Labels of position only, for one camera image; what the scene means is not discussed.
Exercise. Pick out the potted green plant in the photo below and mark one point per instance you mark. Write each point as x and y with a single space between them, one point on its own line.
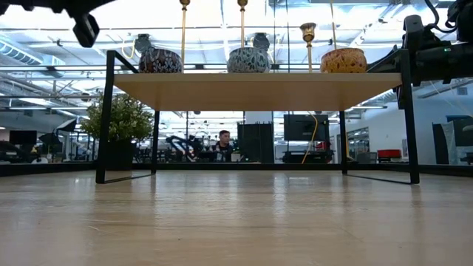
122 118

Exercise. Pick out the black cabinet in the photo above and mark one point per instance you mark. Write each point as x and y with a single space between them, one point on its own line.
255 142

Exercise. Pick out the dark display stand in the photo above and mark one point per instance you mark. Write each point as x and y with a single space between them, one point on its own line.
463 133

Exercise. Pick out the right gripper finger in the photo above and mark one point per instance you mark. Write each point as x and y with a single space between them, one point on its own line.
388 63

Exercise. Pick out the person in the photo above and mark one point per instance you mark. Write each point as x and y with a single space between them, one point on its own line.
222 146

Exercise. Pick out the tall gold candlestick holder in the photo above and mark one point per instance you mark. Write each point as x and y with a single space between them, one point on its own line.
242 26
183 37

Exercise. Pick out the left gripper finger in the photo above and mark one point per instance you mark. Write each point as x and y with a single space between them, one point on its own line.
86 29

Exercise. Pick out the short gold candle holder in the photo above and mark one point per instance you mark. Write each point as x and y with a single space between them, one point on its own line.
308 31

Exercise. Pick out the small black monitor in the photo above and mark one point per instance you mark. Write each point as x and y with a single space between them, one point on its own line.
23 136

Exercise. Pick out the wooden shelf riser black legs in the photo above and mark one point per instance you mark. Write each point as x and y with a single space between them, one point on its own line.
255 90

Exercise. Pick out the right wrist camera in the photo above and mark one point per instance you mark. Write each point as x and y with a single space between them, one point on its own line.
414 31

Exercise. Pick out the black softbox light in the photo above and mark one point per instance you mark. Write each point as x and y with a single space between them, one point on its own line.
50 138
67 125

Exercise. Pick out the large black monitor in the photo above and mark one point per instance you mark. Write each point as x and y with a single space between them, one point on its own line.
305 127

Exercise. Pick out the blue white patterned vase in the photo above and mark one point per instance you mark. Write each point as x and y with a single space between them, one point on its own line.
248 60

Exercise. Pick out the red storage bin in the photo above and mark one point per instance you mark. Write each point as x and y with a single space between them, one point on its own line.
388 153

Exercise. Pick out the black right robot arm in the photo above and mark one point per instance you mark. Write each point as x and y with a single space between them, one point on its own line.
463 16

